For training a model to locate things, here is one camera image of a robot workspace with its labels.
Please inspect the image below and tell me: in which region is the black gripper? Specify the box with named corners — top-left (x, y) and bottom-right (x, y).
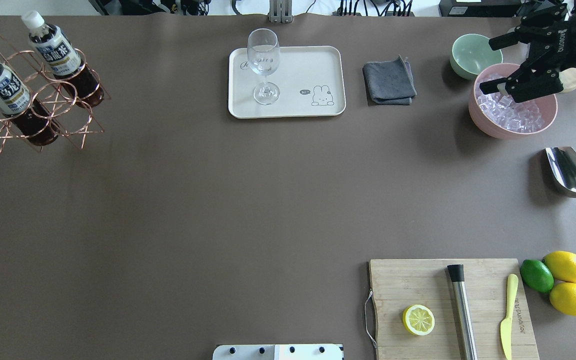
top-left (478, 6), bottom-right (576, 103)

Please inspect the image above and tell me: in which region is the copper wire bottle basket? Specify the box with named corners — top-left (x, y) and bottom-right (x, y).
top-left (0, 16), bottom-right (110, 153)

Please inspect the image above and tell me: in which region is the tea bottle middle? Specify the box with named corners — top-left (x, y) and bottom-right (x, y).
top-left (21, 10), bottom-right (105, 107)

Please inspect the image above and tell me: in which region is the tea bottle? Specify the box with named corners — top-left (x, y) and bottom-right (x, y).
top-left (0, 63), bottom-right (58, 146)
top-left (21, 10), bottom-right (105, 107)

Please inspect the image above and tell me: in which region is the tea bottle front left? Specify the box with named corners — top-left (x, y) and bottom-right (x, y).
top-left (0, 63), bottom-right (58, 146)

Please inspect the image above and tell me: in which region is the green bowl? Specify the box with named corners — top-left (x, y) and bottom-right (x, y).
top-left (449, 33), bottom-right (504, 80)

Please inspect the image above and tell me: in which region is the pink bowl with ice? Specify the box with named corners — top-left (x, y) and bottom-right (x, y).
top-left (468, 63), bottom-right (558, 140)

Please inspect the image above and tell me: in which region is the grey folded cloth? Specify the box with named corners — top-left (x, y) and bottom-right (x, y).
top-left (362, 55), bottom-right (418, 106)

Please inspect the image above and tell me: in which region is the metal ice scoop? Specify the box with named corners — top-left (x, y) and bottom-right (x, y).
top-left (544, 146), bottom-right (576, 198)

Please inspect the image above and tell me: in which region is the white rabbit tray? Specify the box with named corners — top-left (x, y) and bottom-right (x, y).
top-left (227, 45), bottom-right (346, 119)

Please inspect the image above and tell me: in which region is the steel muddler black tip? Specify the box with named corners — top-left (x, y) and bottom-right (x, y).
top-left (446, 264), bottom-right (479, 360)

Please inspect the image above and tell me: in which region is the yellow lemon upper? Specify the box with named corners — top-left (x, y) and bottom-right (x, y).
top-left (542, 250), bottom-right (576, 283)

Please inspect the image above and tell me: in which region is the yellow lemon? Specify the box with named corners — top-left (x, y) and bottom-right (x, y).
top-left (542, 250), bottom-right (576, 283)
top-left (549, 282), bottom-right (576, 317)

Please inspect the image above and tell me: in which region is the green lime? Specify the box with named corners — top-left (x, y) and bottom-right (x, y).
top-left (519, 259), bottom-right (554, 294)

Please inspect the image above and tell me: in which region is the yellow plastic knife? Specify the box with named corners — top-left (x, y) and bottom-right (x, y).
top-left (499, 273), bottom-right (519, 360)

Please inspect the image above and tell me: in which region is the clear wine glass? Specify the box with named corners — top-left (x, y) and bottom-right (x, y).
top-left (246, 28), bottom-right (281, 106)

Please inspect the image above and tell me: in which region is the yellow lemon lower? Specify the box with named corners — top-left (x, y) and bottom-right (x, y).
top-left (549, 282), bottom-right (576, 317)

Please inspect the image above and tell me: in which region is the wooden cutting board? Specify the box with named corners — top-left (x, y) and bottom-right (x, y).
top-left (368, 259), bottom-right (520, 360)

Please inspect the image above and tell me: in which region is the half lemon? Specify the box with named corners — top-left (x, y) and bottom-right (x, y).
top-left (402, 304), bottom-right (435, 337)

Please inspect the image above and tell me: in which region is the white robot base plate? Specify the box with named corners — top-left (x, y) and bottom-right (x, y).
top-left (212, 343), bottom-right (345, 360)

